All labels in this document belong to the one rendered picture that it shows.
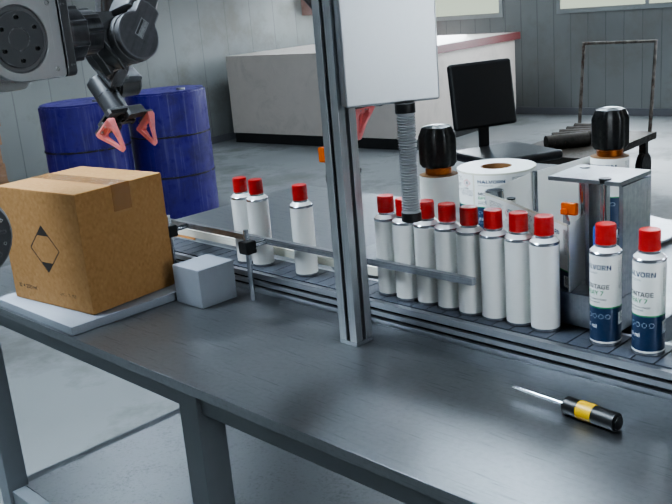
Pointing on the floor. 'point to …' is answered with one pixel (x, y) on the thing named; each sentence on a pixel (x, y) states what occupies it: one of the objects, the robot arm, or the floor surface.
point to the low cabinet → (291, 126)
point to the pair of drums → (89, 118)
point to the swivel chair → (489, 110)
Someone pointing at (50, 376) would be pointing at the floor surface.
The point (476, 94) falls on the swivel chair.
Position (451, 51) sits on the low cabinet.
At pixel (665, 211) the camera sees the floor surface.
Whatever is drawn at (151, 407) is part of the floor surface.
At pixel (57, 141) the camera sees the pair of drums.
